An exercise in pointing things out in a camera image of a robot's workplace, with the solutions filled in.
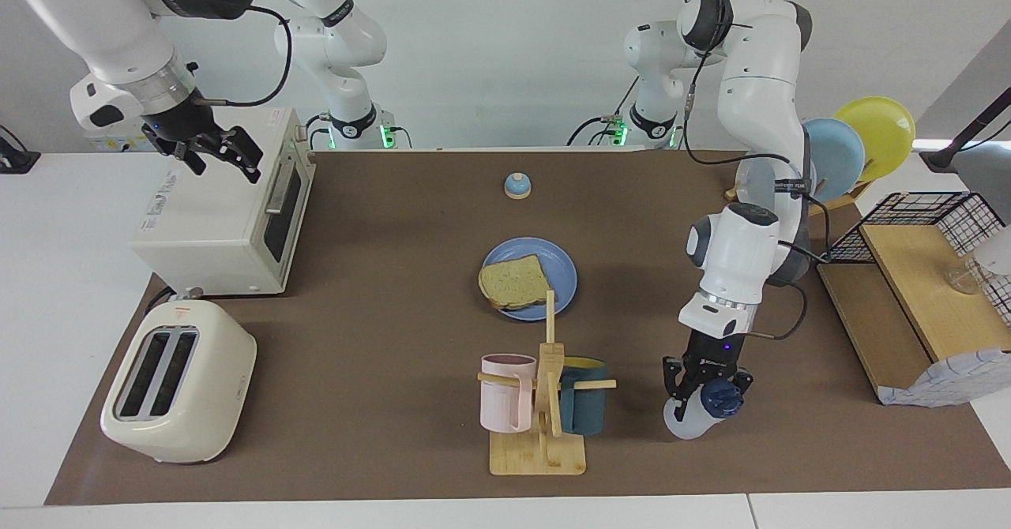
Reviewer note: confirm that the wooden mug tree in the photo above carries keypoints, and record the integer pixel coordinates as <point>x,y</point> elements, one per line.
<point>541,454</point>

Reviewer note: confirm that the white toaster oven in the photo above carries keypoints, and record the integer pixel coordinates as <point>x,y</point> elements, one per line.
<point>213,213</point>

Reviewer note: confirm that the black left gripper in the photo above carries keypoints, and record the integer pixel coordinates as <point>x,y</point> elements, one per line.
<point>711,354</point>

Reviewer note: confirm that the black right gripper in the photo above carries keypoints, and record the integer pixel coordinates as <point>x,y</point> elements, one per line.
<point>178,128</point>

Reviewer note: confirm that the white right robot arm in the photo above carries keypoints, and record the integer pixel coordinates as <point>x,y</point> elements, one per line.
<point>95,24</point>

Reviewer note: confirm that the brown table mat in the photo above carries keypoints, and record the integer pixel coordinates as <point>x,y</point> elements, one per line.
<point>395,355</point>

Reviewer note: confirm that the cream two-slot toaster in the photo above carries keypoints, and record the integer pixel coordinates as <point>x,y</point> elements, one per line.
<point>197,403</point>

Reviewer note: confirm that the toasted bread slice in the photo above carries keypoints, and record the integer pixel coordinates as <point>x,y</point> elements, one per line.
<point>515,283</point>

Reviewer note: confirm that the yellow plate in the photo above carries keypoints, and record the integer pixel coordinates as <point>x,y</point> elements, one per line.
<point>885,130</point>

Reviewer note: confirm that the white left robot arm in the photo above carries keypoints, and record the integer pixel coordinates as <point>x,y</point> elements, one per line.
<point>758,79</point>

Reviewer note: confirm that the translucent bottle with blue cap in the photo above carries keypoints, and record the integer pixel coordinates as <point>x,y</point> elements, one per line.
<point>695,422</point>

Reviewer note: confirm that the wooden plate rack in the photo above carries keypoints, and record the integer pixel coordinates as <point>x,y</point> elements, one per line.
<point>841,196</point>

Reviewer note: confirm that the small blue wooden-knob shaker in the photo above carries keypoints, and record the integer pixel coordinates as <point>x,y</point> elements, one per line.
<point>517,188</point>

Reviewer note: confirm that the blue round plate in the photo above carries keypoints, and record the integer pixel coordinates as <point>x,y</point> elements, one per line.
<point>561,268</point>

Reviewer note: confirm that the pink mug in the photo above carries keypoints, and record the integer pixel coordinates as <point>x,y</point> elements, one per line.
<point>501,403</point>

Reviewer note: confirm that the black clamp base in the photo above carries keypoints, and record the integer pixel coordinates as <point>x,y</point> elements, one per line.
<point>16,158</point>

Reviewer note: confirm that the light blue racked plate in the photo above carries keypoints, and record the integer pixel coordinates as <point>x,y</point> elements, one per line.
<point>837,150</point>

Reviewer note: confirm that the clear glass cup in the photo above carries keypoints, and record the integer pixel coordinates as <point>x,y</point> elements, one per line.
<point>964,280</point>

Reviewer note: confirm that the dark teal mug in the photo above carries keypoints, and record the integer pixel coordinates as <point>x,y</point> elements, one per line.
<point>584,407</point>

